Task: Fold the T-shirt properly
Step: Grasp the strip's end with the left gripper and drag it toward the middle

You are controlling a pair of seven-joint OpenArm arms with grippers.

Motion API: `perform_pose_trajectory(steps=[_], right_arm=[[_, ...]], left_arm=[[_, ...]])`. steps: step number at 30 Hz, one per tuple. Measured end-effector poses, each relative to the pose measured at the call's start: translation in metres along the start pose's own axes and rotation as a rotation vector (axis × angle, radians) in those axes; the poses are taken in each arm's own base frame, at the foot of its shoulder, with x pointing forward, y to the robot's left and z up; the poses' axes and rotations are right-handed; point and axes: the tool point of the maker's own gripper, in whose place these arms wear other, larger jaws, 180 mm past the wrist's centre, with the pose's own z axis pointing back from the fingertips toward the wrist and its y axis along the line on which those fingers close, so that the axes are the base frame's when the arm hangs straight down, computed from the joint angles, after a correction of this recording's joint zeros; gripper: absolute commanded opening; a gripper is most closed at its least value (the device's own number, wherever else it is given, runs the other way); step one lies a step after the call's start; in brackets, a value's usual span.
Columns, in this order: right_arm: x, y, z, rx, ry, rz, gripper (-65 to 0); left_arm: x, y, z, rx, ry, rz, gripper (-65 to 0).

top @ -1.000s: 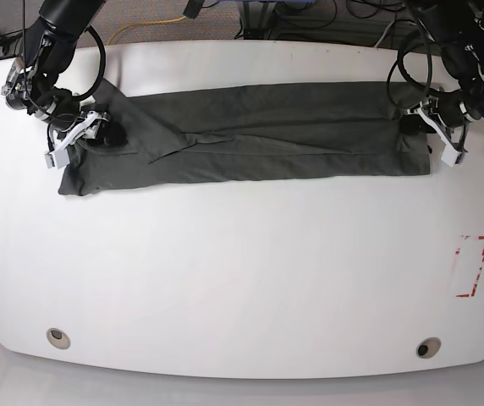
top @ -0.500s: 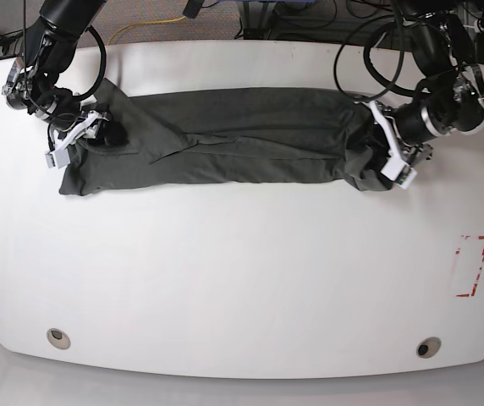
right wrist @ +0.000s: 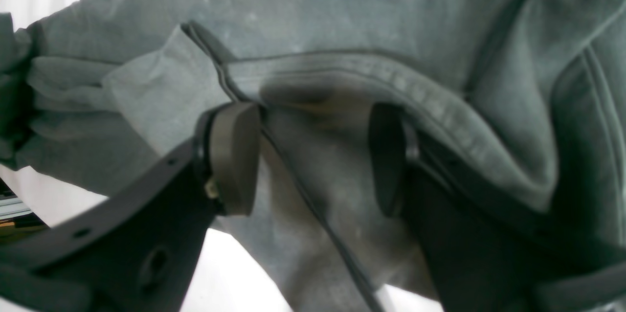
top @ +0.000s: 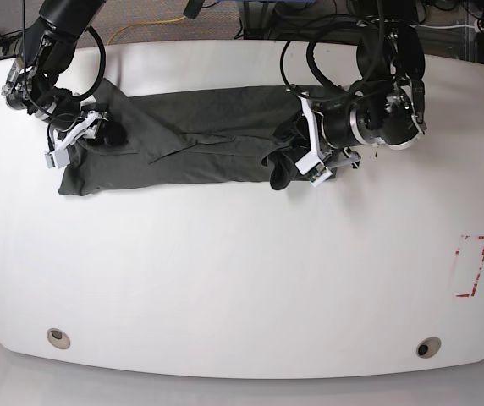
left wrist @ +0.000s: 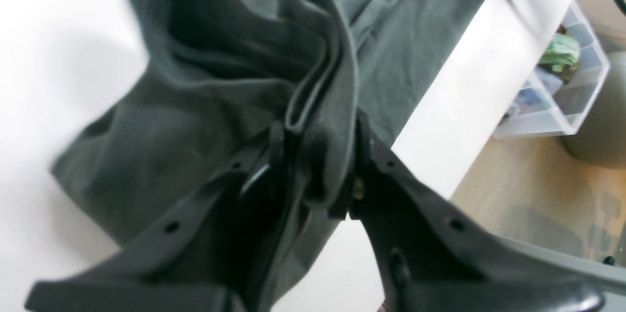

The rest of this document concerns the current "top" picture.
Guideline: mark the red tape rectangle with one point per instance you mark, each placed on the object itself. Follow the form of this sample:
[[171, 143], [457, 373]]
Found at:
[[467, 266]]

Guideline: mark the table grommet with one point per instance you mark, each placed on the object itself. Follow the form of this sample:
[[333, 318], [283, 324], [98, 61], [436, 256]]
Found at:
[[58, 339], [428, 347]]

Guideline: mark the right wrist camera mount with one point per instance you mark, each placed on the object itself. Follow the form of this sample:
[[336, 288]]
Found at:
[[88, 128]]

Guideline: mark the left table grommet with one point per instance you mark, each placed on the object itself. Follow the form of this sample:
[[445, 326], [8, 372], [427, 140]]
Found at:
[[58, 339]]

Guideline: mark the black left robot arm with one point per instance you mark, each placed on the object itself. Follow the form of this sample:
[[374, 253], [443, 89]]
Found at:
[[388, 48]]

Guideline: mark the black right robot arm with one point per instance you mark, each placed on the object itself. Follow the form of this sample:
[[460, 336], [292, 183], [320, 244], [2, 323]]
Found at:
[[47, 49]]

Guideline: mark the right table grommet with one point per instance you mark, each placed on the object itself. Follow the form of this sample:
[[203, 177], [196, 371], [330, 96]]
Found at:
[[428, 347]]

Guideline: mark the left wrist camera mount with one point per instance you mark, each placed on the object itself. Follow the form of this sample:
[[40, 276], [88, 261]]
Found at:
[[321, 142]]

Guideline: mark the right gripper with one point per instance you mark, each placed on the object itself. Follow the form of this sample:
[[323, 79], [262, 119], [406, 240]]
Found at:
[[33, 89]]

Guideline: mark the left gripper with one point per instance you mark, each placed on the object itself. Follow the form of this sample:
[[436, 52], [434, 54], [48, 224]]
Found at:
[[386, 112]]

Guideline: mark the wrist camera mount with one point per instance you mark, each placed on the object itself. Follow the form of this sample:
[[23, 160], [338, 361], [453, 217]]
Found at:
[[88, 128], [321, 142]]

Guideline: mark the dark grey T-shirt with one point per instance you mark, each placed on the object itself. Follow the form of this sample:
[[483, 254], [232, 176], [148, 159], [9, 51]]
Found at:
[[246, 134]]

